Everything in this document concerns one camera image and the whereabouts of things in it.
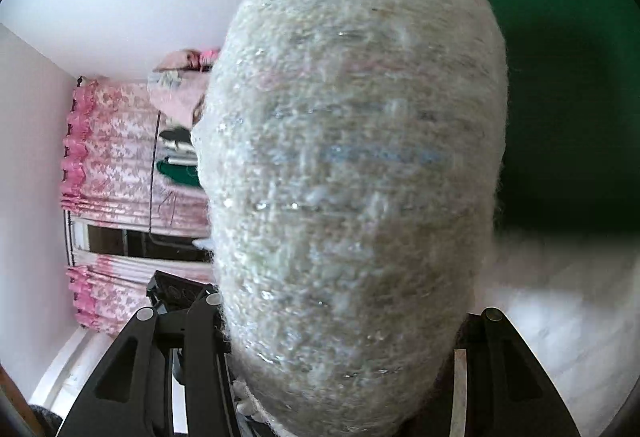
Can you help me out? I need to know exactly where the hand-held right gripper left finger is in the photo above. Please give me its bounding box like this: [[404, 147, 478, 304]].
[[56, 286, 241, 437]]

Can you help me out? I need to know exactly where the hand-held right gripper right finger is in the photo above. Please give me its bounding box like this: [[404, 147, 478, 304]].
[[440, 307, 583, 437]]

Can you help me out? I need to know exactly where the white knit cardigan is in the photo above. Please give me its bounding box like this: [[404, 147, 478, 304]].
[[190, 0, 508, 437]]

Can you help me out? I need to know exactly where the rack of hanging clothes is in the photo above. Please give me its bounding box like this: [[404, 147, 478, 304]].
[[147, 48, 222, 192]]

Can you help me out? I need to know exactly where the pink patterned curtain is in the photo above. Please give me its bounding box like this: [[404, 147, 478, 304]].
[[60, 79, 216, 333]]

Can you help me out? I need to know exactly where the green garment with striped cuff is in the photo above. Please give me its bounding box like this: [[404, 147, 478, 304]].
[[475, 0, 640, 233]]

